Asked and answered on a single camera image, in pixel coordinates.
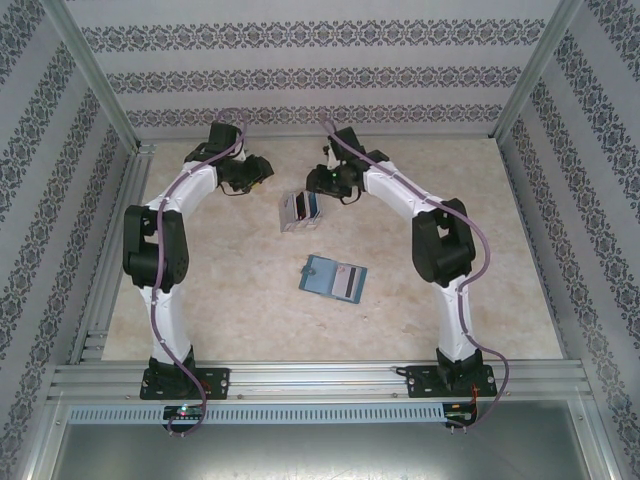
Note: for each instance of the long aluminium mounting rail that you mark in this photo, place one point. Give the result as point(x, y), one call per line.
point(320, 380)

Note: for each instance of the blue card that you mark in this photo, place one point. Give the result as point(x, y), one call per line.
point(314, 202)

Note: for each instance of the white printed card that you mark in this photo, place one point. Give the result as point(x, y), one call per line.
point(289, 205)

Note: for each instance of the small dark circuit board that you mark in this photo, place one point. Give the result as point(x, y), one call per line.
point(460, 415)

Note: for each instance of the thin aluminium cross beam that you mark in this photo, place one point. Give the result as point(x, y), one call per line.
point(280, 136)

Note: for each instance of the clear acrylic card stand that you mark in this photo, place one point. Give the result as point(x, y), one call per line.
point(290, 222)

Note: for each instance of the circuit board with green light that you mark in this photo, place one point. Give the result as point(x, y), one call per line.
point(185, 411)

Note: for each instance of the grey metal sheet panel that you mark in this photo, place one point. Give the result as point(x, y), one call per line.
point(320, 455)

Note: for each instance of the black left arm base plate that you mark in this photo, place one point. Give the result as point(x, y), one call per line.
point(220, 382)

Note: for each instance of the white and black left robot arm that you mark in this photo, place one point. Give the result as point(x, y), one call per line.
point(170, 320)

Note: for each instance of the aluminium side rail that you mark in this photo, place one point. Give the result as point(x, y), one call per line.
point(135, 180)

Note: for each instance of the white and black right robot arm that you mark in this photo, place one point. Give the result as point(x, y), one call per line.
point(452, 320)

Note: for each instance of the aluminium frame post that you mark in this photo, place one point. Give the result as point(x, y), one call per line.
point(531, 75)
point(102, 85)
point(50, 435)
point(600, 435)

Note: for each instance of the teal blue card holder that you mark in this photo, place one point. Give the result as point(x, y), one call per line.
point(317, 282)

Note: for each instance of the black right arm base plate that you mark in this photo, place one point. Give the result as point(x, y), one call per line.
point(420, 382)

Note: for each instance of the pale card with black stripe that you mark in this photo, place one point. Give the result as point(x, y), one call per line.
point(350, 282)

